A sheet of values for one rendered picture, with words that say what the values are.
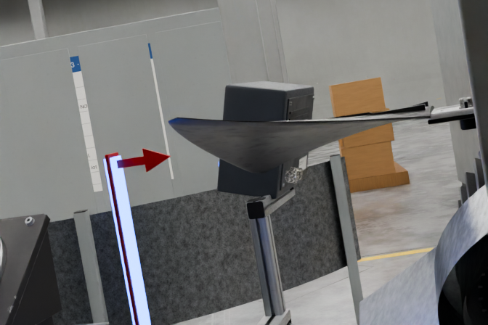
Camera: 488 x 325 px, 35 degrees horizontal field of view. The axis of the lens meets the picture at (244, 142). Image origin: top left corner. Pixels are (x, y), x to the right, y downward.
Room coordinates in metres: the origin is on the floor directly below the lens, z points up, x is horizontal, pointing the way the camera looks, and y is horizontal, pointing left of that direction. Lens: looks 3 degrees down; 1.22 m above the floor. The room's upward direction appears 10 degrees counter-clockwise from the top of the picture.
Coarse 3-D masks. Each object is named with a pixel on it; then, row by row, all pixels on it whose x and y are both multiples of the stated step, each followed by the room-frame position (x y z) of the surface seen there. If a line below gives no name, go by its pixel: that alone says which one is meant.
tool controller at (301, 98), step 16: (224, 96) 1.35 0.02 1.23; (240, 96) 1.34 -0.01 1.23; (256, 96) 1.33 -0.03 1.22; (272, 96) 1.33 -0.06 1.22; (288, 96) 1.34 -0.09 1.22; (304, 96) 1.46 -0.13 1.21; (224, 112) 1.35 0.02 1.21; (240, 112) 1.34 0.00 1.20; (256, 112) 1.34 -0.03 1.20; (272, 112) 1.33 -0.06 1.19; (288, 112) 1.34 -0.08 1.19; (304, 112) 1.48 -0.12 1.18; (304, 160) 1.53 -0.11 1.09; (224, 176) 1.36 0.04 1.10; (240, 176) 1.35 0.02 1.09; (256, 176) 1.34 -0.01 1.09; (272, 176) 1.33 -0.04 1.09; (288, 176) 1.36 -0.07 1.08; (304, 176) 1.56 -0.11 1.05; (224, 192) 1.36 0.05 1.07; (240, 192) 1.35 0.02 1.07; (256, 192) 1.34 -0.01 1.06; (272, 192) 1.34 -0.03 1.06
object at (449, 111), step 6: (438, 108) 0.74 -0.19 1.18; (444, 108) 0.74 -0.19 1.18; (450, 108) 0.72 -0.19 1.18; (456, 108) 0.71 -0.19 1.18; (468, 108) 0.65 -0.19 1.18; (432, 114) 0.66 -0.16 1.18; (438, 114) 0.66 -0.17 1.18; (444, 114) 0.65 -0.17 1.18; (450, 114) 0.65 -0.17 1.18; (456, 114) 0.65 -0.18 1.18; (462, 114) 0.65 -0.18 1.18
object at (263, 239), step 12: (252, 228) 1.29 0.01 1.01; (264, 228) 1.28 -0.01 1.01; (264, 240) 1.29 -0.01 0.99; (264, 252) 1.30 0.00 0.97; (276, 252) 1.31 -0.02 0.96; (264, 264) 1.30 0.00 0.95; (276, 264) 1.30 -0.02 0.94; (264, 276) 1.29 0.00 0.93; (276, 276) 1.29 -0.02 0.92; (264, 288) 1.29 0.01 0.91; (276, 288) 1.28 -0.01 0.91; (264, 300) 1.29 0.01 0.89; (276, 300) 1.29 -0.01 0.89; (276, 312) 1.29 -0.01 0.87
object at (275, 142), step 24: (168, 120) 0.68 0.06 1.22; (192, 120) 0.67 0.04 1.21; (216, 120) 0.66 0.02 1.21; (240, 120) 0.66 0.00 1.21; (288, 120) 0.67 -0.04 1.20; (312, 120) 0.66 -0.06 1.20; (336, 120) 0.66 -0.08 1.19; (360, 120) 0.66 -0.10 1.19; (384, 120) 0.66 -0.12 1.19; (216, 144) 0.77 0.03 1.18; (240, 144) 0.78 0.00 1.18; (264, 144) 0.79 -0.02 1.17; (288, 144) 0.80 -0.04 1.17; (312, 144) 0.81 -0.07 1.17; (264, 168) 0.86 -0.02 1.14
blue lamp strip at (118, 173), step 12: (120, 156) 0.80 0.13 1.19; (120, 168) 0.79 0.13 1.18; (120, 180) 0.79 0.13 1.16; (120, 192) 0.78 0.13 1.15; (120, 204) 0.78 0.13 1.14; (120, 216) 0.78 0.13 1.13; (132, 228) 0.80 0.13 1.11; (132, 240) 0.79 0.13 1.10; (132, 252) 0.79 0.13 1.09; (132, 264) 0.78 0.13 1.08; (132, 276) 0.78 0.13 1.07; (144, 288) 0.80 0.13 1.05; (144, 300) 0.79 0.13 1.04; (144, 312) 0.79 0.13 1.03; (144, 324) 0.78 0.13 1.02
